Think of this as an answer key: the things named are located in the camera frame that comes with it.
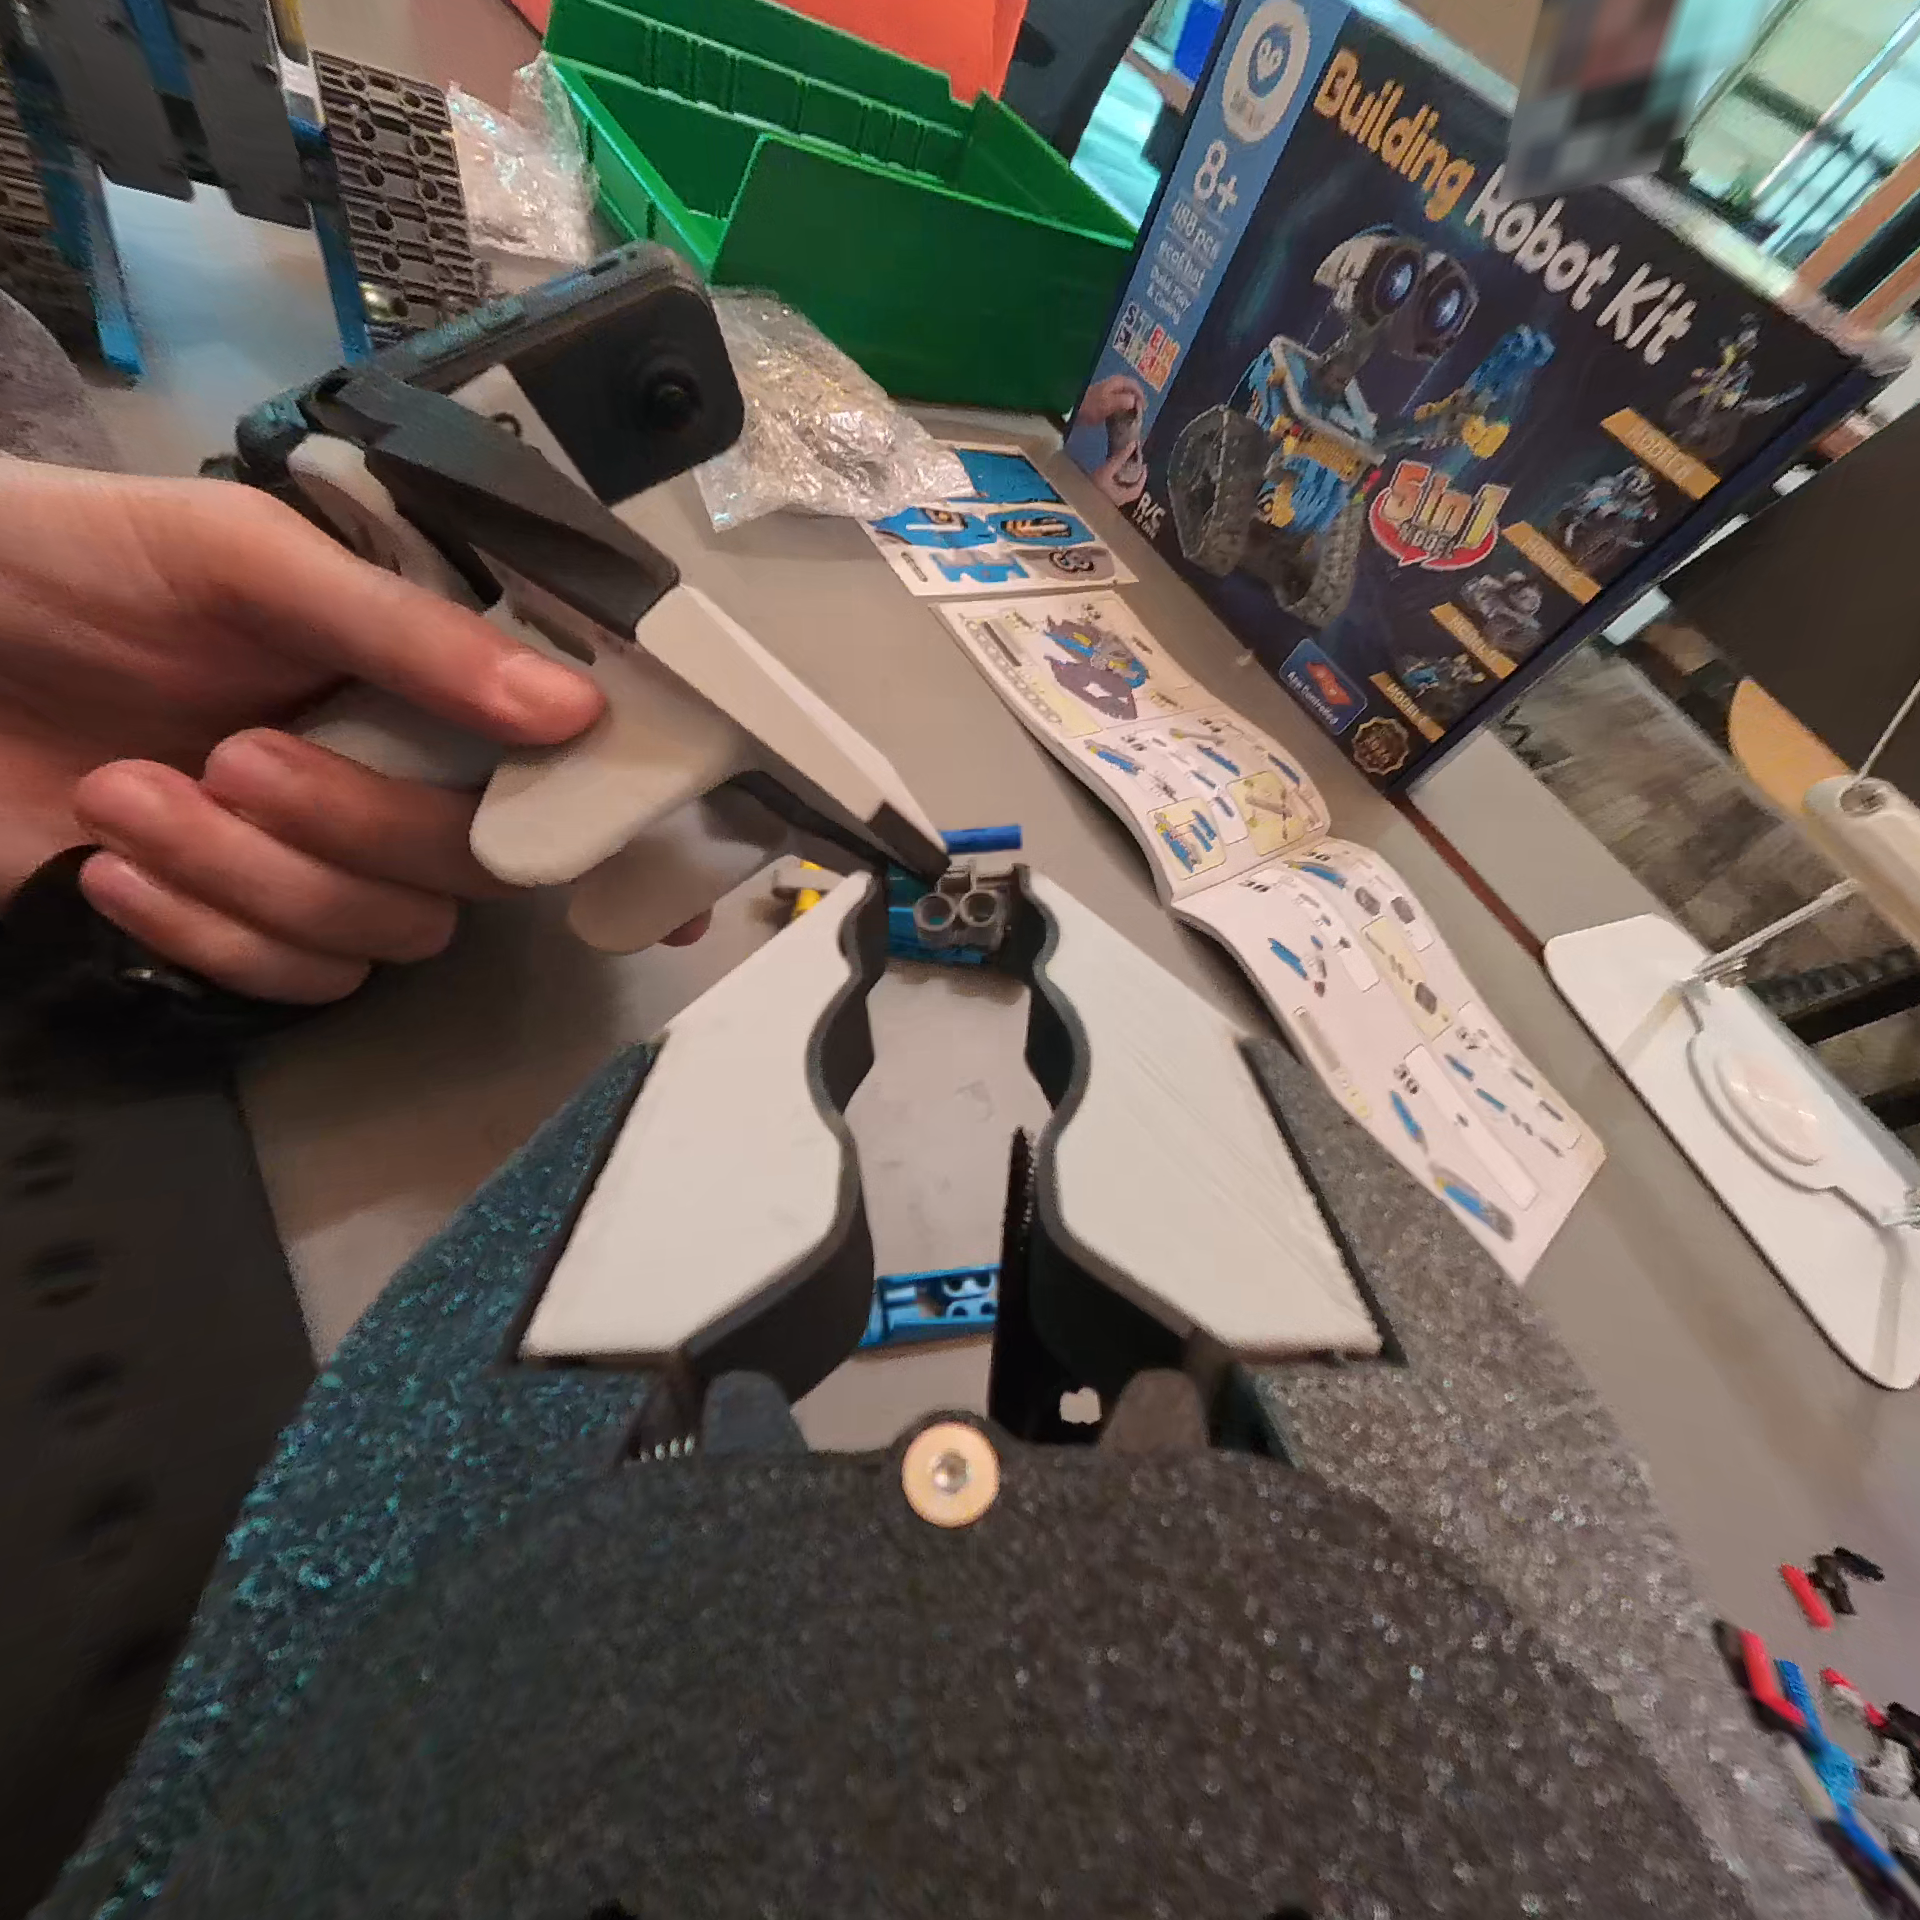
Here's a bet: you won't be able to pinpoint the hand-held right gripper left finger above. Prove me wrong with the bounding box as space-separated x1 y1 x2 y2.
514 872 889 1370

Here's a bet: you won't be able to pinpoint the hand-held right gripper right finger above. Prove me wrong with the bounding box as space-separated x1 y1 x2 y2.
1021 866 1387 1363

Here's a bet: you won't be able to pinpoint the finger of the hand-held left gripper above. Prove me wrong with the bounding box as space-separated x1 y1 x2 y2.
641 583 953 882

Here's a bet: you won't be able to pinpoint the wheel and beam assembly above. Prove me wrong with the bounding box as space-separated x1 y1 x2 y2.
773 824 1051 970

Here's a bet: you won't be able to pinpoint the blue panel brick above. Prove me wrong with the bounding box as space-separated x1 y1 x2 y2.
861 1267 1003 1353

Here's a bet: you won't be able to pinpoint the pile of toy bricks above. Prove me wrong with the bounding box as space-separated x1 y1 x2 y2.
1711 1546 1920 1920

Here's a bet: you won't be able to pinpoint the grey desk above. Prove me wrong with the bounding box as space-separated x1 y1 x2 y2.
90 166 1920 1878

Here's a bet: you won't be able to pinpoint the person's left hand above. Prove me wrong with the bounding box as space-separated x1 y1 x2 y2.
0 455 609 1009

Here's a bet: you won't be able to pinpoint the clear bag with black parts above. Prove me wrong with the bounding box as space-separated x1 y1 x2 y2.
447 59 605 267

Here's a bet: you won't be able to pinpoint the clear plastic bag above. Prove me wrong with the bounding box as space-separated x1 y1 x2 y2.
692 288 936 532

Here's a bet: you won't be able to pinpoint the sticker sheet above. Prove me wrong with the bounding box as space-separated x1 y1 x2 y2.
861 441 1143 604

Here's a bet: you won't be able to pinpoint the instruction manual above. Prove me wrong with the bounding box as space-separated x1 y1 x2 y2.
931 586 1609 1290

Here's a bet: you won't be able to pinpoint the green bin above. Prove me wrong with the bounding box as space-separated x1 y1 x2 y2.
545 0 1143 423

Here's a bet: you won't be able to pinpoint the distant toy brick models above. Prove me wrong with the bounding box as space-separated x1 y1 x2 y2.
0 0 501 379

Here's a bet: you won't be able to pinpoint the white stand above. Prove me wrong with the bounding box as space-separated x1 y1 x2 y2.
1540 879 1920 1395

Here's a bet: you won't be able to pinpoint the black mesh chair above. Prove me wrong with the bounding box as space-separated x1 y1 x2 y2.
1001 0 1162 162

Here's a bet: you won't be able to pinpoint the robot kit box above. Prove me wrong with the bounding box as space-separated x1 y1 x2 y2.
1063 0 1911 801

